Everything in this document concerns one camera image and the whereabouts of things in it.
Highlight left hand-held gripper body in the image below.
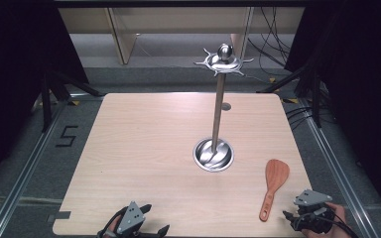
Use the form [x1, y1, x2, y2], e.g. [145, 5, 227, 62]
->
[96, 200, 159, 238]

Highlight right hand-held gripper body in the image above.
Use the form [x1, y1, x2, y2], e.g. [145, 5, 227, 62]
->
[291, 188, 336, 235]

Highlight wooden rice spatula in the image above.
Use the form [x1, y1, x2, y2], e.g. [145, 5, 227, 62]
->
[258, 159, 291, 223]

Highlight metal utensil rack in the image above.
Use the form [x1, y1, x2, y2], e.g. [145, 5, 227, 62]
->
[192, 43, 255, 174]

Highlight person's left hand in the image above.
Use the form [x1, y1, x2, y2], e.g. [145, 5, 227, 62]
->
[106, 214, 124, 234]

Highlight person's right hand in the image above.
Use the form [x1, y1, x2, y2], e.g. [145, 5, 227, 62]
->
[301, 201, 349, 238]

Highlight black tape strip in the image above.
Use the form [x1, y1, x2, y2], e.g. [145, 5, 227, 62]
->
[47, 210, 72, 224]

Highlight black tripod stand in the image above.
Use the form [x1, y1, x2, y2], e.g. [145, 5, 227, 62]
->
[257, 60, 325, 129]
[38, 69, 106, 134]

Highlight black curtain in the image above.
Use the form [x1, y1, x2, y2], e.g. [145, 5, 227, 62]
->
[283, 0, 381, 227]
[0, 0, 91, 194]

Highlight aluminium floor rail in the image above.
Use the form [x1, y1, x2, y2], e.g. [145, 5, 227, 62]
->
[298, 98, 375, 238]
[0, 98, 71, 238]

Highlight black floor cables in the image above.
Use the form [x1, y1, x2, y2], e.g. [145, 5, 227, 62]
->
[285, 104, 337, 131]

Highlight black hanging cables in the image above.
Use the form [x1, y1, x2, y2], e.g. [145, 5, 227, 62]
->
[247, 6, 293, 68]

